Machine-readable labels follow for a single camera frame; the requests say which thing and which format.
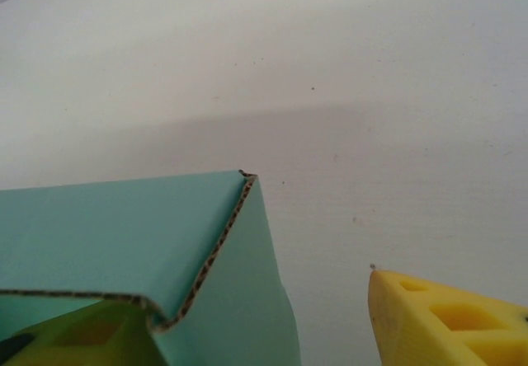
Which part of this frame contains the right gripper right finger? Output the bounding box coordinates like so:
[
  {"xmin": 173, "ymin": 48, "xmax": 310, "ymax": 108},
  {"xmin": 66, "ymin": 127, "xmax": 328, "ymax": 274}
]
[{"xmin": 368, "ymin": 269, "xmax": 528, "ymax": 366}]

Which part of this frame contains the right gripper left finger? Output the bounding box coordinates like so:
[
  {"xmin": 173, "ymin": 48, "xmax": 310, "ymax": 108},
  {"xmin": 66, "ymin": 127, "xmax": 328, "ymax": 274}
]
[{"xmin": 0, "ymin": 298, "xmax": 166, "ymax": 366}]

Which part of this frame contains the teal corrugated paper box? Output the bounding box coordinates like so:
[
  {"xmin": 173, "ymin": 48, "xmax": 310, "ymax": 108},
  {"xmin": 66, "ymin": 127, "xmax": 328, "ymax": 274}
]
[{"xmin": 0, "ymin": 170, "xmax": 304, "ymax": 366}]

